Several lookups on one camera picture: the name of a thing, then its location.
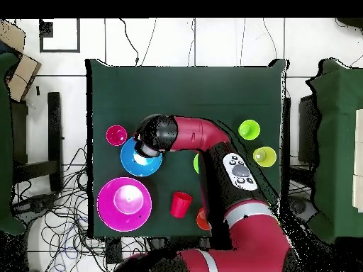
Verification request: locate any blue plastic bowl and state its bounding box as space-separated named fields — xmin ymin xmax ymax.
xmin=120 ymin=137 xmax=164 ymax=178

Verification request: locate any red plastic cup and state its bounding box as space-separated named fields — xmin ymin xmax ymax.
xmin=170 ymin=191 xmax=194 ymax=219

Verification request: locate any dark green tablecloth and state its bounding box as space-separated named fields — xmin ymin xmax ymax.
xmin=84 ymin=58 xmax=290 ymax=239

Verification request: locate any light green plastic cup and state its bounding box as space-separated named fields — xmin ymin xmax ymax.
xmin=238 ymin=119 xmax=261 ymax=142

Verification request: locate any large pink plastic bowl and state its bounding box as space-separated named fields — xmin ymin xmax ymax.
xmin=96 ymin=176 xmax=153 ymax=232

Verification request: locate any yellow plastic cup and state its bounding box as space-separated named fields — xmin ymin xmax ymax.
xmin=252 ymin=146 xmax=277 ymax=169

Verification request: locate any brown cardboard box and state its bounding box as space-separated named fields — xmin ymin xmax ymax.
xmin=0 ymin=19 xmax=43 ymax=103

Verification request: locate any magenta plastic cup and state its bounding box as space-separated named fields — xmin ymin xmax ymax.
xmin=105 ymin=125 xmax=128 ymax=147

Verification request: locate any grey base with black knob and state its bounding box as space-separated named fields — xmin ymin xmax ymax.
xmin=11 ymin=192 xmax=59 ymax=225

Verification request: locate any grey rounded base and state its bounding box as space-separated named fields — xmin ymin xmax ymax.
xmin=286 ymin=195 xmax=318 ymax=225

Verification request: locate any black stand frame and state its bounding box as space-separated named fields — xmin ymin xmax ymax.
xmin=11 ymin=91 xmax=64 ymax=193

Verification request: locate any white boxes stack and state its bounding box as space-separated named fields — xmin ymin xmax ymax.
xmin=352 ymin=108 xmax=363 ymax=213

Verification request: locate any red-orange plastic cup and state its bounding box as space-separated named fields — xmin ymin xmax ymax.
xmin=196 ymin=208 xmax=211 ymax=231

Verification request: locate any black floor cable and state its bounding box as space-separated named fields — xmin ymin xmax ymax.
xmin=118 ymin=18 xmax=140 ymax=67

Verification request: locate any black box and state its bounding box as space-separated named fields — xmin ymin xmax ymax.
xmin=297 ymin=94 xmax=320 ymax=165

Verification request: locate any green cloth covered table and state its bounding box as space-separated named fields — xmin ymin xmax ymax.
xmin=0 ymin=52 xmax=26 ymax=236
xmin=305 ymin=58 xmax=363 ymax=244

